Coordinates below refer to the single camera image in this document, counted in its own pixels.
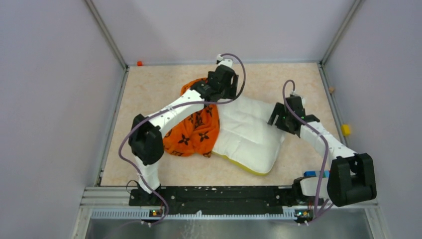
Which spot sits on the aluminium front rail frame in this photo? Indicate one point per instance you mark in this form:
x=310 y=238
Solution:
x=112 y=202

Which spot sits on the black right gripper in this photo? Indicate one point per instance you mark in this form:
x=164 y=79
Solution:
x=279 y=110

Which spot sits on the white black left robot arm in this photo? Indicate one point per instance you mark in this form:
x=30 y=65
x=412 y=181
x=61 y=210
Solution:
x=146 y=138

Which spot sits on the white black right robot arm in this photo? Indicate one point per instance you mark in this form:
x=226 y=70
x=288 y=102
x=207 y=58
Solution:
x=351 y=176

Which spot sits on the yellow toy block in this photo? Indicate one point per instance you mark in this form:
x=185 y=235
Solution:
x=345 y=129

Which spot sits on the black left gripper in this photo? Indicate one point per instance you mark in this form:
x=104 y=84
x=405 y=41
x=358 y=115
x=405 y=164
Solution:
x=230 y=91

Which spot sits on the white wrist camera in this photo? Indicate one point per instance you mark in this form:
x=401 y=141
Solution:
x=294 y=93
x=224 y=61

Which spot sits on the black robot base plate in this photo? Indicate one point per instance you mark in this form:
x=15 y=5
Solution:
x=222 y=200

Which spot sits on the white pillow yellow edge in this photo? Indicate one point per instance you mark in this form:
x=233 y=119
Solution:
x=245 y=138

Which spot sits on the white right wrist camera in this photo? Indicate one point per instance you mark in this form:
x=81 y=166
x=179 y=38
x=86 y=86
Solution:
x=294 y=93

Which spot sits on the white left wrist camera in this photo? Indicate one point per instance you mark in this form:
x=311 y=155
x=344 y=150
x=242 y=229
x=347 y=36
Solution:
x=224 y=61

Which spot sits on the orange patterned pillowcase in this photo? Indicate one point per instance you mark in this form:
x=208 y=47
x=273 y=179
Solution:
x=196 y=134

